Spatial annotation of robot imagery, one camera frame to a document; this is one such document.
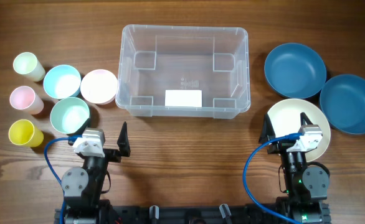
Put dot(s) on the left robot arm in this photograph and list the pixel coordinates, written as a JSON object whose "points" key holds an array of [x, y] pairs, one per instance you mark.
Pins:
{"points": [[83, 186]]}

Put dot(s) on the light blue plastic bowl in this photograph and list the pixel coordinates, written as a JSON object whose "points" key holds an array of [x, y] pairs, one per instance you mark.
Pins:
{"points": [[62, 81]]}

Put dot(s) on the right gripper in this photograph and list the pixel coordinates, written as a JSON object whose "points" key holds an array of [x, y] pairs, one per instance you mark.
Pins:
{"points": [[268, 132]]}

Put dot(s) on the mint green plastic bowl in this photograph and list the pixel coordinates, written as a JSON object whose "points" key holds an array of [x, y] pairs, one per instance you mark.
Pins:
{"points": [[68, 115]]}

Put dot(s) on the dark blue plate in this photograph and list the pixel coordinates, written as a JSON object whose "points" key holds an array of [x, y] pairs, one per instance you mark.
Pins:
{"points": [[342, 100], [295, 70]]}

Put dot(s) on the cream plate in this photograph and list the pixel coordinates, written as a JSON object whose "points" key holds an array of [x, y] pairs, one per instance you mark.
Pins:
{"points": [[285, 119]]}

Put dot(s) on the pink plastic cup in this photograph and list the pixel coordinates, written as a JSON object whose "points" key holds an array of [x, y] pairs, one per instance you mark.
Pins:
{"points": [[25, 99]]}

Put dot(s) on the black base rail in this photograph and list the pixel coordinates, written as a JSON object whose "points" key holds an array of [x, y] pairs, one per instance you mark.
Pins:
{"points": [[249, 213]]}

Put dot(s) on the yellow plastic cup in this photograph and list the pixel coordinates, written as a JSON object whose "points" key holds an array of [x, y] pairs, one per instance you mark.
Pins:
{"points": [[24, 133]]}

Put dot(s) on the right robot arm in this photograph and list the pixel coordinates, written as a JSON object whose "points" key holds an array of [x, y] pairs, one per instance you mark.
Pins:
{"points": [[306, 182]]}

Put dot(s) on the pale green plastic cup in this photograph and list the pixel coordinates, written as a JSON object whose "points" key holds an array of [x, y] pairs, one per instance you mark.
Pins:
{"points": [[27, 65]]}

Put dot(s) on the pink plastic bowl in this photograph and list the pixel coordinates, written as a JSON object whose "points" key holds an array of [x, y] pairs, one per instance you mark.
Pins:
{"points": [[99, 86]]}

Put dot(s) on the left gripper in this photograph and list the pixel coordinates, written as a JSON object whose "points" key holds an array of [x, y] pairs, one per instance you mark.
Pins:
{"points": [[114, 154]]}

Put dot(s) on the clear plastic storage container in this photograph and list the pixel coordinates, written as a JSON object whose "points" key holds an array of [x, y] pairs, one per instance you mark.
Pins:
{"points": [[154, 59]]}

